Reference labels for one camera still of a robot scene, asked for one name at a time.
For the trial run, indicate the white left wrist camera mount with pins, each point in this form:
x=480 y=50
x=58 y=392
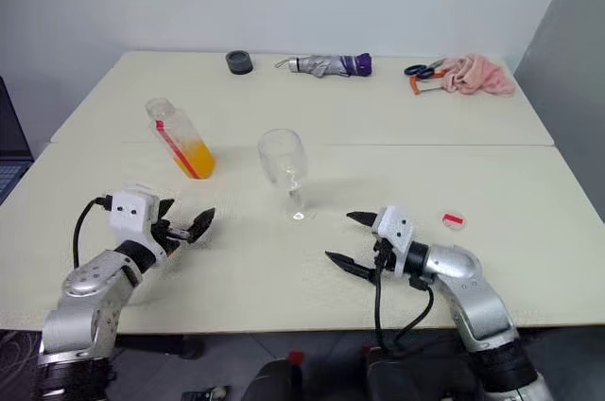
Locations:
x=130 y=212

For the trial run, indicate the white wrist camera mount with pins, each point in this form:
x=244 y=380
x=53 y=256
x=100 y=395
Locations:
x=130 y=212
x=394 y=226

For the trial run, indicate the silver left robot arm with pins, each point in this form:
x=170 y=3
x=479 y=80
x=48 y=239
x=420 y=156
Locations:
x=90 y=306

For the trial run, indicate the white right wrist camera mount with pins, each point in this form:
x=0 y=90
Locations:
x=394 y=226

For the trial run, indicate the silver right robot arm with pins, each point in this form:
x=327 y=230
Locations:
x=477 y=306

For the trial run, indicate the dark laptop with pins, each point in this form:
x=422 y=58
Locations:
x=12 y=136

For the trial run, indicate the clear bottle with orange drink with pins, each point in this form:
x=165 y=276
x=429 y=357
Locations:
x=198 y=160

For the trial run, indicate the folded silver purple umbrella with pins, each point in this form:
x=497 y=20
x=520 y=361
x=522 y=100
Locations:
x=326 y=64

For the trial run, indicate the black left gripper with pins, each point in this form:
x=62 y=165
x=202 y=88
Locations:
x=167 y=236

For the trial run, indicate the clear wine glass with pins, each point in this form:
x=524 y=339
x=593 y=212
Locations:
x=283 y=150

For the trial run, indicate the black round lid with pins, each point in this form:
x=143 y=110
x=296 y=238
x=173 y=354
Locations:
x=240 y=63

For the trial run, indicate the dark rounded shape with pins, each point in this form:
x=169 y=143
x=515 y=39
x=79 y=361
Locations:
x=274 y=379

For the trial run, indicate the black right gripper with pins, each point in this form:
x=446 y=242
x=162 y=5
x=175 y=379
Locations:
x=384 y=256

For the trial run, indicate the small black device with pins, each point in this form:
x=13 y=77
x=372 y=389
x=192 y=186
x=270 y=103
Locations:
x=203 y=394

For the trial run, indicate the pink towel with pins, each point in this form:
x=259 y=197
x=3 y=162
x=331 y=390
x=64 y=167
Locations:
x=477 y=77

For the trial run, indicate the grey partition panel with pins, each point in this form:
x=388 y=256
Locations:
x=572 y=79

